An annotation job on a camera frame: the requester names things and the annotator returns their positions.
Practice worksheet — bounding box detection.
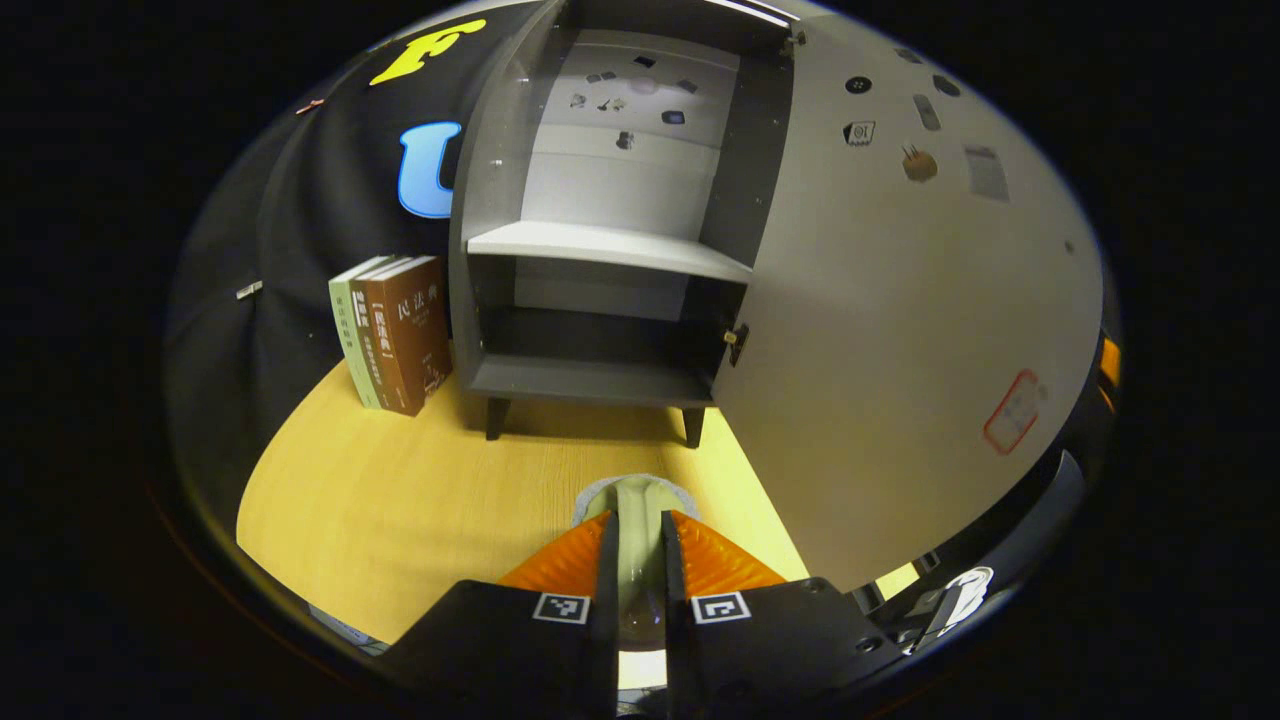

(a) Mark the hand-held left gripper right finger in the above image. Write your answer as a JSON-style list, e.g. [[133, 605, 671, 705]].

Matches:
[[660, 510, 886, 720]]

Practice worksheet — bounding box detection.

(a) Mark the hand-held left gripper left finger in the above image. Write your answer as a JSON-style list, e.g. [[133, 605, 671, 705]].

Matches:
[[385, 510, 621, 720]]

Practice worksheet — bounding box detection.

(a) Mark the pale green bottle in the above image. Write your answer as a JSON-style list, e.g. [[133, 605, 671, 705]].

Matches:
[[610, 477, 673, 693]]

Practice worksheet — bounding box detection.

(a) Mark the grey round coaster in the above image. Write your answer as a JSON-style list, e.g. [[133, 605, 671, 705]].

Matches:
[[572, 472, 701, 531]]

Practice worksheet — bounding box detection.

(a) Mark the grey cabinet door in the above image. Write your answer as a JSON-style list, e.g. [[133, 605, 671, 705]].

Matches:
[[712, 15, 1106, 593]]

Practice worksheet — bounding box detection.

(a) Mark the grey cabinet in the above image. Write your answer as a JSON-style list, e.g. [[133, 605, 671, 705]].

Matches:
[[448, 0, 801, 446]]

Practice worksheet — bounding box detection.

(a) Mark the light grey cabinet shelf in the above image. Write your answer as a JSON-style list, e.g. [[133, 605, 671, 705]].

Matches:
[[466, 220, 753, 285]]

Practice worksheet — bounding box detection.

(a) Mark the dark brown book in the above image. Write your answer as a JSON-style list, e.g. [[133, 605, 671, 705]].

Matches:
[[362, 256, 453, 417]]

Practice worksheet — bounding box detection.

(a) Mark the green book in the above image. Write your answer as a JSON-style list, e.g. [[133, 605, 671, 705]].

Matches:
[[328, 256, 396, 409]]

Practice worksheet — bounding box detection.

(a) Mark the black backdrop cloth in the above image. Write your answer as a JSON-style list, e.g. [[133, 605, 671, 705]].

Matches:
[[165, 5, 521, 481]]

